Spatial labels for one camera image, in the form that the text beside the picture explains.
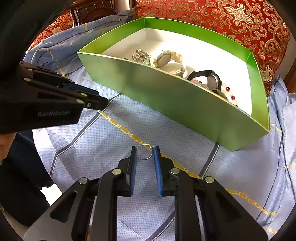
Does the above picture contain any thin silver ring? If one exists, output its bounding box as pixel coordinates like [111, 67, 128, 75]
[137, 143, 154, 161]

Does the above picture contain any gold rhinestone brooch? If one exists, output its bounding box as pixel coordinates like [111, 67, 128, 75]
[132, 49, 149, 62]

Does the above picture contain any pink red bead bracelet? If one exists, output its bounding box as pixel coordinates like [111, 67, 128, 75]
[191, 78, 239, 107]

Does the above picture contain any person's left hand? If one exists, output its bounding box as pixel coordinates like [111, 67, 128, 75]
[0, 133, 16, 161]

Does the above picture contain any green cardboard box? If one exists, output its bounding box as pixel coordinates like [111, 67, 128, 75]
[78, 18, 269, 151]

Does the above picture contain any red gold seat cushion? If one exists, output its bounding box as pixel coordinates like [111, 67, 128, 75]
[28, 12, 73, 51]

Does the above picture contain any cream white wristwatch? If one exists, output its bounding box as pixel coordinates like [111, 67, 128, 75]
[152, 50, 185, 77]

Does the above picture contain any light blue patterned cloth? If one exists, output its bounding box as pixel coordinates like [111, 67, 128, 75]
[24, 11, 295, 240]

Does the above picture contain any black wristwatch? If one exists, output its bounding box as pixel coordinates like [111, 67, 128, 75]
[187, 70, 222, 94]

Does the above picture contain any red gold embroidered cushion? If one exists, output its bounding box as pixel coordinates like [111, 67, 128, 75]
[133, 0, 290, 95]

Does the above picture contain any dark wooden chair frame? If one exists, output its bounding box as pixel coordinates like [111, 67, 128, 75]
[69, 1, 136, 26]

